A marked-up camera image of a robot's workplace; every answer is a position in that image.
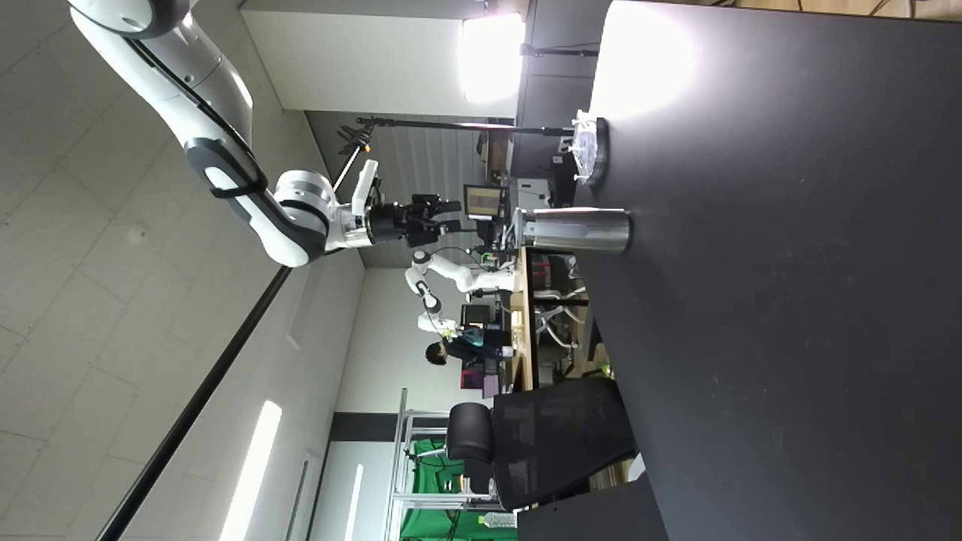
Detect grey partition panel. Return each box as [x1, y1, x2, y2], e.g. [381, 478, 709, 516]
[520, 475, 674, 541]

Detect shiny metal jar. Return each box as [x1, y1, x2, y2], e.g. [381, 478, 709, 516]
[525, 205, 636, 259]

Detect black ceiling rail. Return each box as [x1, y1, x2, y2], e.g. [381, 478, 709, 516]
[93, 143, 367, 541]

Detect white metal shelf rack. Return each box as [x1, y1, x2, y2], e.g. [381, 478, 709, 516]
[390, 388, 506, 516]

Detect green storage bins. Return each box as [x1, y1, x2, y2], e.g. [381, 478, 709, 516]
[400, 434, 520, 541]

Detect long ceiling light strip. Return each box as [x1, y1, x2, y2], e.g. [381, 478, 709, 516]
[216, 397, 285, 541]

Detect computer monitor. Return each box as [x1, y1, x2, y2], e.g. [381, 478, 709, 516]
[464, 184, 506, 225]

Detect black mesh office chair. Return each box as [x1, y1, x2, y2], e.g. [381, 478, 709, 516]
[446, 378, 639, 510]

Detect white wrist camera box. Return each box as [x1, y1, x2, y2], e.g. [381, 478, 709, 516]
[342, 157, 385, 219]

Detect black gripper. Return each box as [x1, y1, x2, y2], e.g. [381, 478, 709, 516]
[367, 192, 467, 249]

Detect white round object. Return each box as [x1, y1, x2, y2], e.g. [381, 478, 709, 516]
[567, 112, 612, 197]

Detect wooden desk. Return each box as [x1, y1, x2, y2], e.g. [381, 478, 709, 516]
[508, 249, 534, 395]

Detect person with dark hair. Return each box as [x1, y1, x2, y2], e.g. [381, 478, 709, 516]
[422, 335, 517, 371]

